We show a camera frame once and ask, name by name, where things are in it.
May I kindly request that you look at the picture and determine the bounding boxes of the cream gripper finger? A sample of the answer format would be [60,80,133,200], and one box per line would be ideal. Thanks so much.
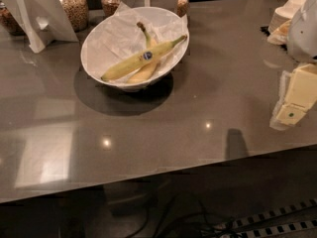
[269,63,317,131]

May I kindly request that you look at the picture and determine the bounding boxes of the middle glass cereal jar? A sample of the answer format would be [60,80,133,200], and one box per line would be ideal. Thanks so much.
[101,0,121,17]

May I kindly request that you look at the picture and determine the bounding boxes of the banana with blue sticker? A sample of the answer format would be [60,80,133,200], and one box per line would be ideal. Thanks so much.
[101,35,187,81]

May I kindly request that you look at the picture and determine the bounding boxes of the lower yellow banana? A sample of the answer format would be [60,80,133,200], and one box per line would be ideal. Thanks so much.
[127,22,159,84]

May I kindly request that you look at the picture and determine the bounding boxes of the black cables on floor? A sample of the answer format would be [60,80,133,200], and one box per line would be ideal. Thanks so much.
[125,191,242,238]

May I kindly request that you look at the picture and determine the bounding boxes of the large glass cereal jar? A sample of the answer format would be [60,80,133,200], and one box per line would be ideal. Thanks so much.
[59,0,88,32]

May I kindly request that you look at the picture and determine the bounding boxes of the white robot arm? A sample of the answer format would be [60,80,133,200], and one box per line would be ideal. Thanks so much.
[269,0,317,131]

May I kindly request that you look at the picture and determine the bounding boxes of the white paper bowl liner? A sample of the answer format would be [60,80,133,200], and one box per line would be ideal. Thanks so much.
[82,1,189,84]

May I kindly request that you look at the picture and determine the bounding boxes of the right glass cereal jar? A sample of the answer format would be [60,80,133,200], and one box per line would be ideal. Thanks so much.
[177,0,189,17]

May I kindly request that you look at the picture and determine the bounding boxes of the left glass cereal jar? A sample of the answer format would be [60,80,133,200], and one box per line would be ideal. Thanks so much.
[0,0,24,36]

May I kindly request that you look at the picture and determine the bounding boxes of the black white checkered strip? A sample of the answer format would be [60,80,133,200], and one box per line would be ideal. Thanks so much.
[216,198,317,238]

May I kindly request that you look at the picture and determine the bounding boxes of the stack of white plates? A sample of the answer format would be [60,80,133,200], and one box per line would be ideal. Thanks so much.
[267,0,306,46]

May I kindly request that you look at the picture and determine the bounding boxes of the white bowl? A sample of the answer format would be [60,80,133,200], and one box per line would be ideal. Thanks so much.
[80,6,190,93]

